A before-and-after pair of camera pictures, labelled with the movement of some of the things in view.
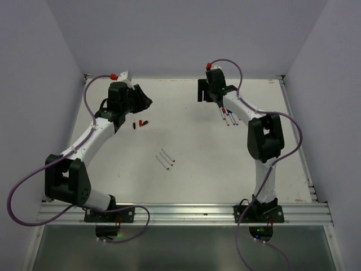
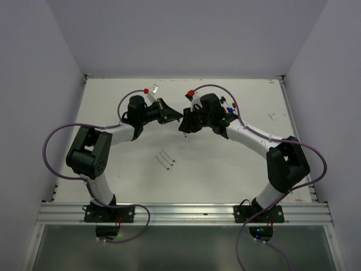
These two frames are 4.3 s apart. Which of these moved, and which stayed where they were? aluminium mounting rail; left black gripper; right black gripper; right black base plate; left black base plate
Moved: left black gripper; right black gripper
Stayed: right black base plate; left black base plate; aluminium mounting rail
